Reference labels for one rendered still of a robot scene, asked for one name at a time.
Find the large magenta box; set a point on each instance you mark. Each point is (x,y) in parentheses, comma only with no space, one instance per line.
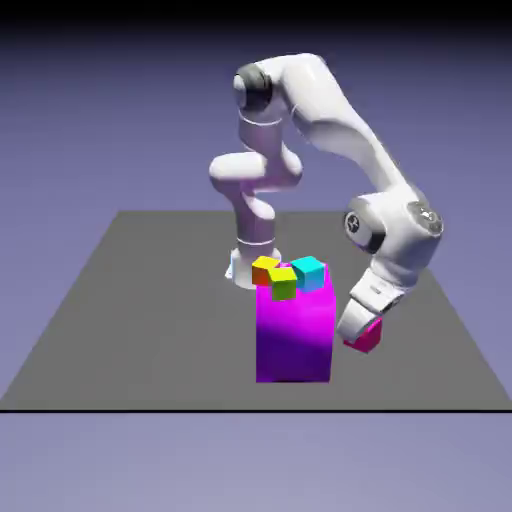
(294,336)

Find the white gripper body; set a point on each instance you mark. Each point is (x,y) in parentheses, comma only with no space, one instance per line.
(358,316)

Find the small cyan cube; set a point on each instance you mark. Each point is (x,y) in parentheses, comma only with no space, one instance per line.
(310,272)

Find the small orange cube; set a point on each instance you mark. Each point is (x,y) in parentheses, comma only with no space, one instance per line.
(262,270)

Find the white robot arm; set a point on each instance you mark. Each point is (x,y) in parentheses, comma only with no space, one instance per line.
(344,120)

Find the small yellow-green cube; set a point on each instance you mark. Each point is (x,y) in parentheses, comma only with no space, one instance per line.
(283,284)

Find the small pink cube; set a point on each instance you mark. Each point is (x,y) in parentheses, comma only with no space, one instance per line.
(368,338)

